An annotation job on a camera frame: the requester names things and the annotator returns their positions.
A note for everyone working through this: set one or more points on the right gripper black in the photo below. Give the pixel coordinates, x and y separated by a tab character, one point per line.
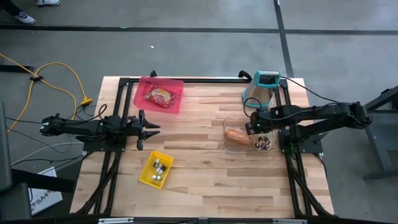
259	121

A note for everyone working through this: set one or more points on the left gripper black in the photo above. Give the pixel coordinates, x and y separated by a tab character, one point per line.
132	127

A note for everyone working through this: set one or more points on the orange sprinkled bread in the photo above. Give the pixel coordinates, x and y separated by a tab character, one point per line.
237	137

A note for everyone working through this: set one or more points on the black dropper bottle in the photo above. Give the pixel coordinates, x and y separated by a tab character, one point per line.
156	162

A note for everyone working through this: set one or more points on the red snack packet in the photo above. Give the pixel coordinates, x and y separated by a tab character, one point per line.
160	97

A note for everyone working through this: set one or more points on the amber dropper bottle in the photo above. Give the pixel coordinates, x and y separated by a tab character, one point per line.
161	170

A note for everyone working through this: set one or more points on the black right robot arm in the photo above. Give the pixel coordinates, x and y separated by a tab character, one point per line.
311	113

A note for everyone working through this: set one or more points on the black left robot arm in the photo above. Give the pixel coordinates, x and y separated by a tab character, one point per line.
77	127

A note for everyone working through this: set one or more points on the pink plastic tray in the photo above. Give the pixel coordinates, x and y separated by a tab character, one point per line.
140	99

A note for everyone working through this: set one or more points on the clear plastic container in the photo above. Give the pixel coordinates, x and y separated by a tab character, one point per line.
230	147

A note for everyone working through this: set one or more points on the yellow plastic basket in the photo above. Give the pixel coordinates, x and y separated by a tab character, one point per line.
147	175

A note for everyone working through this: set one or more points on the black flat bar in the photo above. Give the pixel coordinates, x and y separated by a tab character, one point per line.
43	182

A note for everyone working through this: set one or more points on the black metal stand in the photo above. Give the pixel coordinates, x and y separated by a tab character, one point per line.
382	140

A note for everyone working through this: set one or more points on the white labelled box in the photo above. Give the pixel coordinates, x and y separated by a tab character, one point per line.
46	199

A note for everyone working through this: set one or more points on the black cabinet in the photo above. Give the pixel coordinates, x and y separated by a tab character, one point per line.
7	161

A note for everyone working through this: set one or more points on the black floor bar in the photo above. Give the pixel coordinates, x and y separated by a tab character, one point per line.
15	68

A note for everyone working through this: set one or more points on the person's shoe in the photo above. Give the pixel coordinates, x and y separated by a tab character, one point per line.
46	2
25	18

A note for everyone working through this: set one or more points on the person's leg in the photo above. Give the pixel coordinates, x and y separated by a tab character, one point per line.
7	7

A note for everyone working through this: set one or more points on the black aluminium table frame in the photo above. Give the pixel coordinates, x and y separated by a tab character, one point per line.
124	93

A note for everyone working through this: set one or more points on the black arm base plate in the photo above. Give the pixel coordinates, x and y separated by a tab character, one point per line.
314	147
102	147

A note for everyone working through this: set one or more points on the silver table bracket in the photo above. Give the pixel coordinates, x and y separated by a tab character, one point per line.
115	220
289	221

